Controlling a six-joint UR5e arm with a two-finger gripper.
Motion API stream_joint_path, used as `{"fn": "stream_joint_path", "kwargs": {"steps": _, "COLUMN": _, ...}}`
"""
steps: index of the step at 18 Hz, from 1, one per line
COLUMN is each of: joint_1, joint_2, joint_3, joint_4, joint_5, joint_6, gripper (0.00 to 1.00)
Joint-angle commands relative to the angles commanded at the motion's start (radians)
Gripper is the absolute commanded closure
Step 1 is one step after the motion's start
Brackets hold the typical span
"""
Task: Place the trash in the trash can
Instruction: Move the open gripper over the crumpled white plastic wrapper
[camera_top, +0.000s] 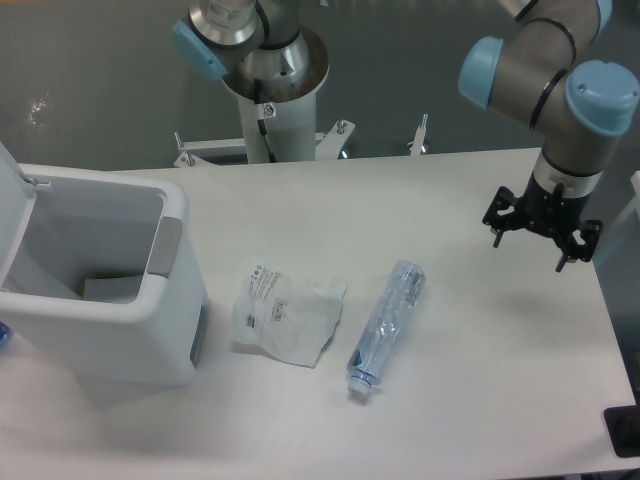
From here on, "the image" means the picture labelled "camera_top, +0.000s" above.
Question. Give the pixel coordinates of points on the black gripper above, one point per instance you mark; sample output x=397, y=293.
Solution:
x=547, y=212

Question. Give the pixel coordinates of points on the clear crushed plastic bottle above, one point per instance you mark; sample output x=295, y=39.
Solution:
x=382, y=332

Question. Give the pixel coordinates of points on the white plastic bag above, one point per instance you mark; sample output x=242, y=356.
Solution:
x=290, y=318

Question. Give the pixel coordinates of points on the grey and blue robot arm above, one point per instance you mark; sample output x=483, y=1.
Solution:
x=580, y=108

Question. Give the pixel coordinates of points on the white trash can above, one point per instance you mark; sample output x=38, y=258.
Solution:
x=106, y=280

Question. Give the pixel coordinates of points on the white trash can lid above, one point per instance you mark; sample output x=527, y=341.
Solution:
x=18, y=197

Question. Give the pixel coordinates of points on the black device at table corner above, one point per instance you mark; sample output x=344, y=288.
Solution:
x=623, y=427

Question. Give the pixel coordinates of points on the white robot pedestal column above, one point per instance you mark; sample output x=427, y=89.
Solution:
x=276, y=92

